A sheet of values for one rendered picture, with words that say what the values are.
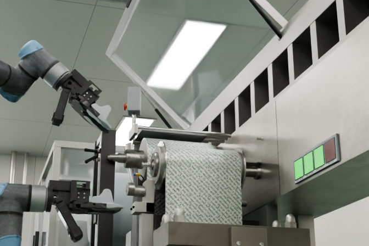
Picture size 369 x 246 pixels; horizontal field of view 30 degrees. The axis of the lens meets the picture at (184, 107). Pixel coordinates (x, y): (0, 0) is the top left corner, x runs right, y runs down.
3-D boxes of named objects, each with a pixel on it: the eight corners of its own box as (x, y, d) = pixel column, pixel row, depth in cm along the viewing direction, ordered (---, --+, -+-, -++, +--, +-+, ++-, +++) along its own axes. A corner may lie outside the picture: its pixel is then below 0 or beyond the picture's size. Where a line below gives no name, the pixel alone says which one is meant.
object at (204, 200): (165, 238, 196) (165, 174, 203) (242, 241, 203) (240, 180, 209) (165, 237, 196) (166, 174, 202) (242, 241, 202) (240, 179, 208)
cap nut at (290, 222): (281, 230, 191) (281, 214, 193) (294, 231, 192) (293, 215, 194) (287, 228, 188) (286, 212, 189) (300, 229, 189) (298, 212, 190)
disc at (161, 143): (152, 194, 213) (153, 149, 219) (154, 194, 213) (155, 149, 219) (165, 183, 200) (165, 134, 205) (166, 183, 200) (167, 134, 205)
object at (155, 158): (155, 175, 205) (149, 178, 212) (161, 176, 205) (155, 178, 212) (156, 151, 206) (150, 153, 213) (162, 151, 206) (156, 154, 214)
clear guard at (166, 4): (111, 54, 314) (112, 53, 314) (189, 131, 312) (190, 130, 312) (173, -79, 219) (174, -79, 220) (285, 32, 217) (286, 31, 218)
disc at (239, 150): (228, 199, 220) (227, 155, 225) (230, 199, 220) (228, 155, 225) (245, 188, 207) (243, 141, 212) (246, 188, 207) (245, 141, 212)
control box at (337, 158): (294, 184, 190) (292, 159, 193) (296, 184, 191) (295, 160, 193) (337, 160, 168) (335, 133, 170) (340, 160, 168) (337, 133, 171)
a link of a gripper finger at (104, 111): (122, 114, 208) (99, 95, 210) (108, 127, 206) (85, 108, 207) (121, 118, 211) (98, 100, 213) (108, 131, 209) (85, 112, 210)
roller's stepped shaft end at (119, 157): (106, 162, 233) (107, 154, 234) (124, 164, 234) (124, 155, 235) (108, 160, 230) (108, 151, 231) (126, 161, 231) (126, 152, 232)
